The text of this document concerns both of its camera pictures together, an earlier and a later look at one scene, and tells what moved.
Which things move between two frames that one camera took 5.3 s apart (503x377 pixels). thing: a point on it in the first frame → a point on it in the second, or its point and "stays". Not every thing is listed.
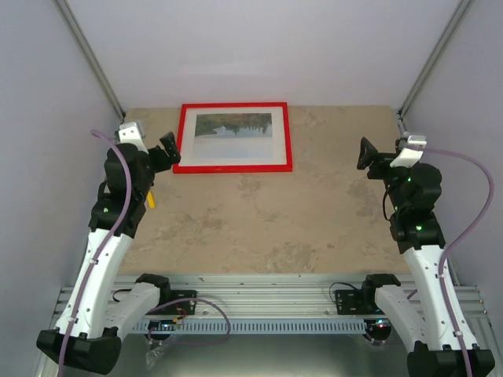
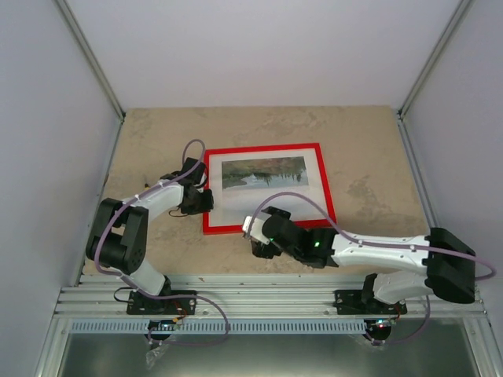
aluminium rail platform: x=272 y=327 stays
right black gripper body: x=381 y=160 → x=262 y=251
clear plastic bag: x=152 y=356 stays
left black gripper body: x=163 y=162 → x=199 y=203
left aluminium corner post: x=90 y=55 stays
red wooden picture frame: x=275 y=167 → x=266 y=148
